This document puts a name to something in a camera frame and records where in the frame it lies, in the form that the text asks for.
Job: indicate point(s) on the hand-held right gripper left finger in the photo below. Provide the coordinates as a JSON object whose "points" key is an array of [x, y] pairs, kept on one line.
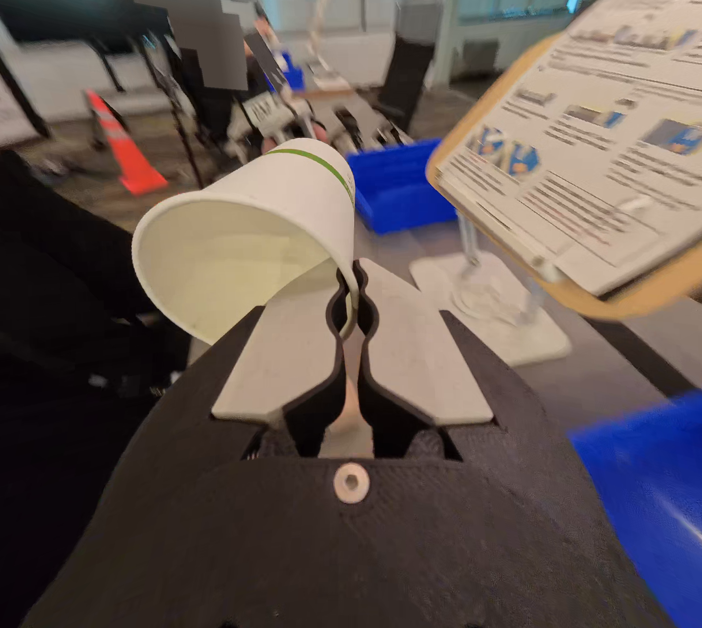
{"points": [[279, 365]]}

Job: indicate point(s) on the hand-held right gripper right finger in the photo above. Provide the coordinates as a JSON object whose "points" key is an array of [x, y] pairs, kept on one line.
{"points": [[422, 359]]}

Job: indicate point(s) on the white paper cup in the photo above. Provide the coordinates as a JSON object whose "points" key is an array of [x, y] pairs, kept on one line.
{"points": [[247, 233]]}

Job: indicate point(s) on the grey desk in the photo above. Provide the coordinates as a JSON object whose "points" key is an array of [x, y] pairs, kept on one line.
{"points": [[576, 381]]}

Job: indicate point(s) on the white clipboard stand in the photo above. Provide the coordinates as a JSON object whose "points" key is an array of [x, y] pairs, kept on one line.
{"points": [[526, 337]]}

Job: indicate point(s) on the blue plastic bin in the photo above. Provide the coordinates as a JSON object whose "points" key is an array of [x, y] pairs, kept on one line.
{"points": [[647, 502], [395, 189]]}

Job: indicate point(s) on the instruction sheet on wooden board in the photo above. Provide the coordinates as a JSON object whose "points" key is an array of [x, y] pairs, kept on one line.
{"points": [[603, 304]]}

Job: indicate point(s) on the person's black clothing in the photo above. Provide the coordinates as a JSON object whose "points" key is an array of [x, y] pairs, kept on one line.
{"points": [[55, 310]]}

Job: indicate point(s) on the orange traffic cone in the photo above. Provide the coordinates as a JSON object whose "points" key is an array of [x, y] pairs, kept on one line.
{"points": [[129, 156]]}

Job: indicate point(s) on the printed instruction sheet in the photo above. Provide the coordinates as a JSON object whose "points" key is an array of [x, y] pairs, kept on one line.
{"points": [[592, 145]]}

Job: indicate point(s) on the small blue bin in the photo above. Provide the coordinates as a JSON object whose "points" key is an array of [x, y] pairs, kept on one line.
{"points": [[293, 73]]}

